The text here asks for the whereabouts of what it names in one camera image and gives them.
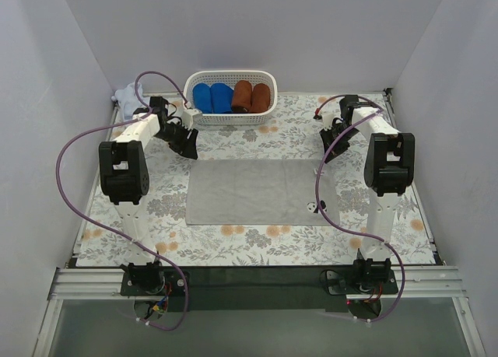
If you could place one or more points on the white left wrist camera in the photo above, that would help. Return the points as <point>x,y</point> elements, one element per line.
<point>189,115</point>

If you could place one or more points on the grey panda towel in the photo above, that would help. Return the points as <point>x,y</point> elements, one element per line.
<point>260,192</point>

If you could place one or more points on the brown rolled towel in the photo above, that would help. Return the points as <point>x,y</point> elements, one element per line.
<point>260,99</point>
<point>241,100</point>

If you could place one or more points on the white plastic basket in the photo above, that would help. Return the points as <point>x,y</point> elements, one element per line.
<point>230,78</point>

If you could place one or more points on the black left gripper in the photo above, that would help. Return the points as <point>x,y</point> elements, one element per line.
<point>179,134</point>

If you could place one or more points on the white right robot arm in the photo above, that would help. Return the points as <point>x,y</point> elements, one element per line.
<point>388,172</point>

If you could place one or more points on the aluminium frame rail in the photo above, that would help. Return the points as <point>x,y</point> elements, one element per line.
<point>422,281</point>

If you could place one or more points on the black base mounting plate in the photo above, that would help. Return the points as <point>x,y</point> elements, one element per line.
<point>206,288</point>

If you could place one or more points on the blue rolled towel left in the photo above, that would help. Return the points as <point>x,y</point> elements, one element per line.
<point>203,98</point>

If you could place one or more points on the brown rolled towel left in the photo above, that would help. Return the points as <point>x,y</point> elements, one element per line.
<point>241,100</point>

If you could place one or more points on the brown rolled towel right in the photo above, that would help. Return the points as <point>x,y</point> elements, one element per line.
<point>260,99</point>

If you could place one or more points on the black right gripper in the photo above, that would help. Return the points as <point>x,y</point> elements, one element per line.
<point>336,135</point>

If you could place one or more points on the blue rolled towel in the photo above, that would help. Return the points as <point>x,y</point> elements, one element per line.
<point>203,98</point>
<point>221,98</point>

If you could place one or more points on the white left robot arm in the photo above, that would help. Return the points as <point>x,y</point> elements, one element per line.
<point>124,178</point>

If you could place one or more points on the floral patterned table mat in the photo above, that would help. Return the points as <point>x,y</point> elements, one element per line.
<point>290,133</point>

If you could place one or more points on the light blue crumpled towel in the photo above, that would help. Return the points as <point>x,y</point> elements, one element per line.
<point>128,101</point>

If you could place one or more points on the blue rolled towel right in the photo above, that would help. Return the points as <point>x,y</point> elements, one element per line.
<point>221,98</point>

